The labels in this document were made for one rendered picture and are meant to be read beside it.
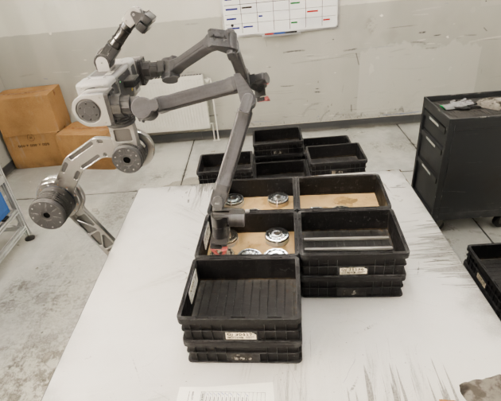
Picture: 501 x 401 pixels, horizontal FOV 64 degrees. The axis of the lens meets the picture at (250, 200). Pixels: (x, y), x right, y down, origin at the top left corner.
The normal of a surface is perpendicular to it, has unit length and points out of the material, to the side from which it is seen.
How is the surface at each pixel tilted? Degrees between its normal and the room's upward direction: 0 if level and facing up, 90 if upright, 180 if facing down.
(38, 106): 89
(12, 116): 90
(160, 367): 0
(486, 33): 90
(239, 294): 0
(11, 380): 0
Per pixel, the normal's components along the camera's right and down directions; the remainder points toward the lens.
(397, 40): 0.00, 0.53
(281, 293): -0.08, -0.84
